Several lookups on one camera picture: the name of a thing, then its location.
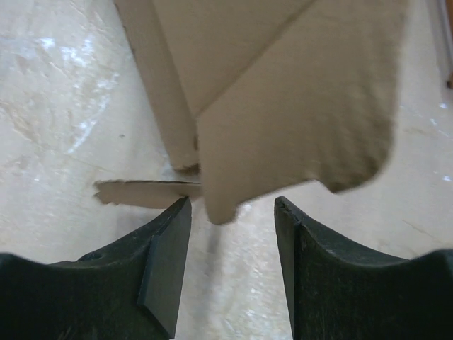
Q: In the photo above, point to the cardboard box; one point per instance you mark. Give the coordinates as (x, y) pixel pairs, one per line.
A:
(264, 95)

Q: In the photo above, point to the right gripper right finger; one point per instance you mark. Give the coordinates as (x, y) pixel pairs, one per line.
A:
(339, 289)

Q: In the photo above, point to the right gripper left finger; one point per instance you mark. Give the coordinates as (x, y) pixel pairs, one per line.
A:
(129, 289)

